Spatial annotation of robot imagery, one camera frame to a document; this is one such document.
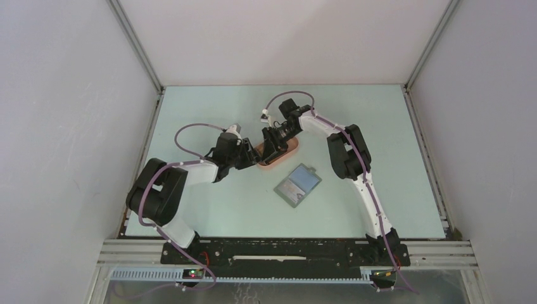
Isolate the aluminium frame rail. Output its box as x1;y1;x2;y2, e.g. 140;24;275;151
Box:
85;237;489;303

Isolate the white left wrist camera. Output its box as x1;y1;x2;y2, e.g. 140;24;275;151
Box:
225;123;242;139

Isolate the pink oval tray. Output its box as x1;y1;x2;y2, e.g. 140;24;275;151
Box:
256;137;300;170

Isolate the left controller board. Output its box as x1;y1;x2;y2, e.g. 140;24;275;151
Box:
182;269;205;280

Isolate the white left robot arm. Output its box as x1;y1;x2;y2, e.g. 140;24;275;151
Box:
126;132;261;264

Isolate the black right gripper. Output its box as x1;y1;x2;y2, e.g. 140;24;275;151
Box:
261;123;301;163

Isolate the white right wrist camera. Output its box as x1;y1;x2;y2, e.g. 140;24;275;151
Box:
260;108;275;127

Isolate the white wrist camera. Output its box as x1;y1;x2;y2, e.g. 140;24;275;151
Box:
260;108;275;127
225;123;242;139

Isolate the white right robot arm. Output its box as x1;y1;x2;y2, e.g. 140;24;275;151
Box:
258;99;401;265

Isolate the right controller board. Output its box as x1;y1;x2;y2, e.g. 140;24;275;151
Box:
370;270;396;280

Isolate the silver VIP credit card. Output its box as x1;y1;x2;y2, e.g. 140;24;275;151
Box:
280;179;305;203

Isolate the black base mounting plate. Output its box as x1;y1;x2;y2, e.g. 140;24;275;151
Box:
185;237;411;279

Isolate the controller board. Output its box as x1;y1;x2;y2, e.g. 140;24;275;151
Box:
182;269;205;280
370;270;396;280

